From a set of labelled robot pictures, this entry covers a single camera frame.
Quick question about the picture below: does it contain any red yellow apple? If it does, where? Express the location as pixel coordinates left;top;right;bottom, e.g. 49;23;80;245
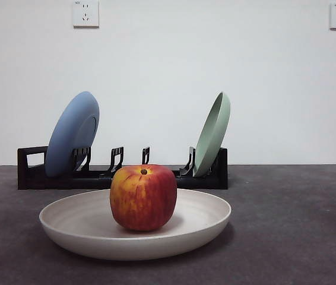
109;164;177;232

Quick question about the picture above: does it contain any cream yellow plate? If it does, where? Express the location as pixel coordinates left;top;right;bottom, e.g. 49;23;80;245
39;188;232;261

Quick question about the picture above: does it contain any green plate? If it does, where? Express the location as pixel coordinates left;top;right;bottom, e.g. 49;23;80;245
192;91;232;178

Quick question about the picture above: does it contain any blue plate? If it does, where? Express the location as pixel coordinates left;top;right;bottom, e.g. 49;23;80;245
45;91;100;178

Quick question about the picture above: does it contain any black plate rack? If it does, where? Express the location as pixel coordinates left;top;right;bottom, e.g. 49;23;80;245
17;145;229;191

